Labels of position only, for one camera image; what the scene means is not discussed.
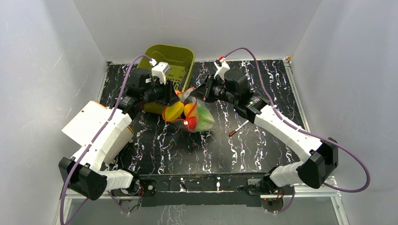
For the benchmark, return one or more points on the yellow starfruit toy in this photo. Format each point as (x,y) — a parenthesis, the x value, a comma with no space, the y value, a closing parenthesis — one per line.
(172,113)

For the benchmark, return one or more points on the olive green plastic basket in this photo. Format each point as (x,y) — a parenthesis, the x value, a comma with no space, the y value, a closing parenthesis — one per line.
(181,61)

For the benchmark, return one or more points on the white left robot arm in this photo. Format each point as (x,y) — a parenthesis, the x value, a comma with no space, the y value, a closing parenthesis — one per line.
(130,100)

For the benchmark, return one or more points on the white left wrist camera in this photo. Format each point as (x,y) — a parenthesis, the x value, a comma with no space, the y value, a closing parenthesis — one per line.
(159,70)

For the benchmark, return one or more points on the green lettuce toy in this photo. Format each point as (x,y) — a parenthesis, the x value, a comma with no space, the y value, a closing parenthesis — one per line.
(206,121)

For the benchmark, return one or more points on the clear zip bag orange zipper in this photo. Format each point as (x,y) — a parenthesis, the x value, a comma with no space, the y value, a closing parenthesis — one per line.
(185,98)

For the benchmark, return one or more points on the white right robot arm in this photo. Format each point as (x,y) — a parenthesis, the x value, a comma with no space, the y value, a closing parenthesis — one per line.
(317,158)

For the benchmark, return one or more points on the red cap marker pen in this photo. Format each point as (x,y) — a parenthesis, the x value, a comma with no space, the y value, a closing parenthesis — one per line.
(238,128)

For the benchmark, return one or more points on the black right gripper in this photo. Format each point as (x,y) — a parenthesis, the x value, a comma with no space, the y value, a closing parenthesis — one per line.
(207,90)

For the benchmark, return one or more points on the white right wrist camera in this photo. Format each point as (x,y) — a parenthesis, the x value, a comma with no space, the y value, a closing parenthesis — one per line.
(221,66)

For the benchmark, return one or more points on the red strawberry toy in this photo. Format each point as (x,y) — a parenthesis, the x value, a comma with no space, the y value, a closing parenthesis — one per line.
(191,123)

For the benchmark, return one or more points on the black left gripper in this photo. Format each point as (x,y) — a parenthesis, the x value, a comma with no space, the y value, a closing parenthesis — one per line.
(169,96)

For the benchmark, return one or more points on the yellow-orange tangerine toy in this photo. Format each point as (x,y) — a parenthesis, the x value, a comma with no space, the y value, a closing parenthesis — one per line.
(190,110)

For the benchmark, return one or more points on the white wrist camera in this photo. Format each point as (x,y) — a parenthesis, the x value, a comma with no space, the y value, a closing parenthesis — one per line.
(221,66)
(159,70)

